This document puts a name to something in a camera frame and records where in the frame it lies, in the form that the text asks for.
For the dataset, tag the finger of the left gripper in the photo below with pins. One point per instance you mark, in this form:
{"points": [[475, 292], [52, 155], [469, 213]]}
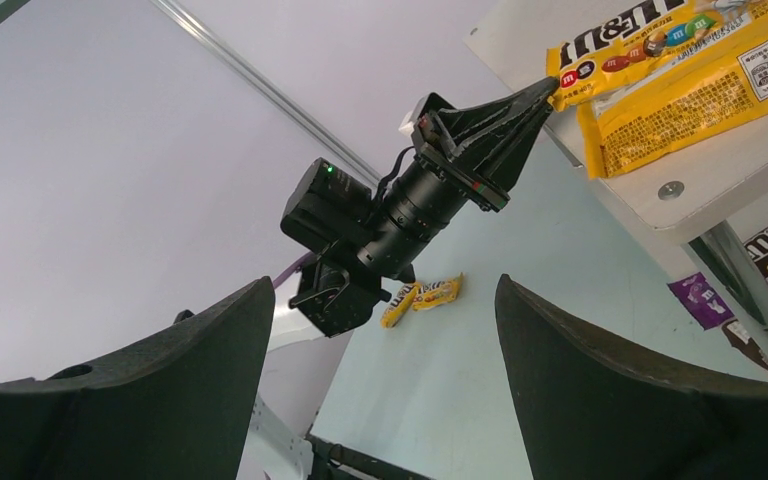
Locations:
{"points": [[482, 150]]}

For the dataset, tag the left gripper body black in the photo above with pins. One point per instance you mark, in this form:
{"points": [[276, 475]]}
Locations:
{"points": [[417, 207]]}

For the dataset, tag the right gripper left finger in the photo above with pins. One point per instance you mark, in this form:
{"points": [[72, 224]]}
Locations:
{"points": [[174, 405]]}

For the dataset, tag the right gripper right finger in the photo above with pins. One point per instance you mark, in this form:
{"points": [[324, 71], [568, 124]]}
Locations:
{"points": [[591, 404]]}

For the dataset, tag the purple candy bag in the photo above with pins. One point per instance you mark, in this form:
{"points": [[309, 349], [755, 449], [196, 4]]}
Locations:
{"points": [[701, 301]]}

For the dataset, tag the yellow candy bag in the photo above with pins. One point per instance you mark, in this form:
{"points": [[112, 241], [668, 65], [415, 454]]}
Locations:
{"points": [[438, 293], [399, 305], [633, 44]]}

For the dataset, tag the yellow candy bar wrapper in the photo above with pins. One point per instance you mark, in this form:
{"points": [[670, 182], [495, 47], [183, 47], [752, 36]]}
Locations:
{"points": [[711, 90]]}

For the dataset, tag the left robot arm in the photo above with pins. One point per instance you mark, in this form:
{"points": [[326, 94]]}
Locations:
{"points": [[356, 236]]}

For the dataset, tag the left corner aluminium profile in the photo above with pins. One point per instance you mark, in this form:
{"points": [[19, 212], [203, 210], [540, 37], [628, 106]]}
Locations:
{"points": [[230, 57]]}

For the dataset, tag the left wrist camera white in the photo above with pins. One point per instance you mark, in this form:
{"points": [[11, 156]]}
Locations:
{"points": [[408, 124]]}

